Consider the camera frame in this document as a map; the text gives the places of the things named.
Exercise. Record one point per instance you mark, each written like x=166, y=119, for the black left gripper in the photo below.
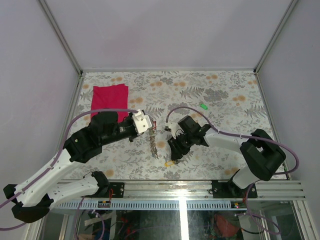
x=130, y=118

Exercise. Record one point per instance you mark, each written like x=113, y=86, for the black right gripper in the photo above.
x=177, y=151

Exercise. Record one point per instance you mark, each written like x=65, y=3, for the green tagged key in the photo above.
x=204, y=106

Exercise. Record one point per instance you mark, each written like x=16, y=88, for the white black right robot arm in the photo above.
x=261, y=155

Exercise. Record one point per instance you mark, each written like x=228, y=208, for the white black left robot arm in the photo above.
x=35, y=197

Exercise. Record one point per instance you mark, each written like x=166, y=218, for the red folded cloth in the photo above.
x=111, y=97

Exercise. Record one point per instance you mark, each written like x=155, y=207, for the floral table mat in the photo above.
x=234, y=103

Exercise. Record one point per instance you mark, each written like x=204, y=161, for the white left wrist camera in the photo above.
x=141, y=121

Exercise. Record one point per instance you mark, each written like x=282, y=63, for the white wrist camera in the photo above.
x=141, y=121
x=173, y=128

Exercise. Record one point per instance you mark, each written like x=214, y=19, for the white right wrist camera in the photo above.
x=173, y=128

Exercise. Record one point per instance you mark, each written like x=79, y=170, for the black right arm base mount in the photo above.
x=222, y=189

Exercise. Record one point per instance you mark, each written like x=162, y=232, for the aluminium front rail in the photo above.
x=274, y=190

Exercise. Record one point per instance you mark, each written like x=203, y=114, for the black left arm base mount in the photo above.
x=113, y=191

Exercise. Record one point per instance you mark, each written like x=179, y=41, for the white slotted cable duct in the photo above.
x=121, y=204

